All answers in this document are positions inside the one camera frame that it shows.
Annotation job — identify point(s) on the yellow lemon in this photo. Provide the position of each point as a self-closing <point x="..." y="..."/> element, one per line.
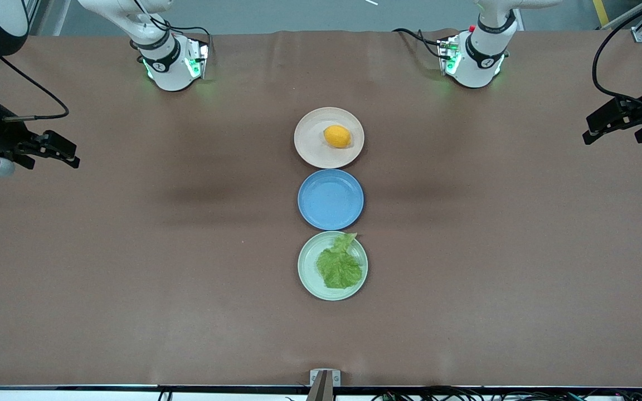
<point x="337" y="137"/>

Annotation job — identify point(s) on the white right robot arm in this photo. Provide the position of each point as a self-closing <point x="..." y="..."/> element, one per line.
<point x="170" y="72"/>

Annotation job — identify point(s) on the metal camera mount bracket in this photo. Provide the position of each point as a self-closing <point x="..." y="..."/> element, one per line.
<point x="324" y="384"/>

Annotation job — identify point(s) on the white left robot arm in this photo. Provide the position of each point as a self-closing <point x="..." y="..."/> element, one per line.
<point x="480" y="61"/>

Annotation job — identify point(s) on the beige round plate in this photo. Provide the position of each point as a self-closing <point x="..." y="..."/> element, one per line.
<point x="312" y="147"/>

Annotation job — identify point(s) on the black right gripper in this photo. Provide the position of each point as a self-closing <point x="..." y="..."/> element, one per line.
<point x="4" y="136"/>

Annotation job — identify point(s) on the blue round plate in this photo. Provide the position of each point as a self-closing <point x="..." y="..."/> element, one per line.
<point x="330" y="199"/>

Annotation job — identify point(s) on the brown table cover sheet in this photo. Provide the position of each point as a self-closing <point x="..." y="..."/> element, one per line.
<point x="131" y="306"/>

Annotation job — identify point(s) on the light green round plate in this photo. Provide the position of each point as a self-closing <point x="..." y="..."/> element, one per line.
<point x="309" y="278"/>

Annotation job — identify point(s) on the aluminium frame profile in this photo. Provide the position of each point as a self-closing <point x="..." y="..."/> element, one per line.
<point x="641" y="34"/>
<point x="31" y="11"/>

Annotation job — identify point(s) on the green lettuce leaf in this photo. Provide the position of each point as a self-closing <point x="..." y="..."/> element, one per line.
<point x="339" y="267"/>

